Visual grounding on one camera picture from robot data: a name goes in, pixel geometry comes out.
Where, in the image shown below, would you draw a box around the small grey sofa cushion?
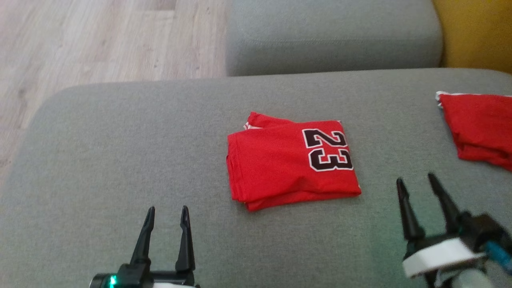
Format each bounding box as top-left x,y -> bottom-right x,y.
226,0 -> 444,77

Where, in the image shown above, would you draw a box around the blue plug with black cable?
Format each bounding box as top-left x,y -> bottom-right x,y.
483,240 -> 512,272

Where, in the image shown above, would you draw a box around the large grey sofa seat cushion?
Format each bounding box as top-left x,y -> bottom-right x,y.
0,68 -> 512,288

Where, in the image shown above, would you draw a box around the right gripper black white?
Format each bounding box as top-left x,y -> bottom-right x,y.
396,172 -> 512,288

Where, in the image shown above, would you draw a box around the red basketball jersey number 23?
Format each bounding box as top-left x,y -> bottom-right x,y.
226,111 -> 362,212

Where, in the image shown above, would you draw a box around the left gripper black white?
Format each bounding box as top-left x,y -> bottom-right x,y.
88,206 -> 201,288

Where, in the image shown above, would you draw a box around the mustard yellow upholstered panel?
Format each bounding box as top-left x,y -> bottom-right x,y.
432,0 -> 512,75

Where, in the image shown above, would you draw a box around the red shorts with white stripe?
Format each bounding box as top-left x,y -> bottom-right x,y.
436,91 -> 512,172

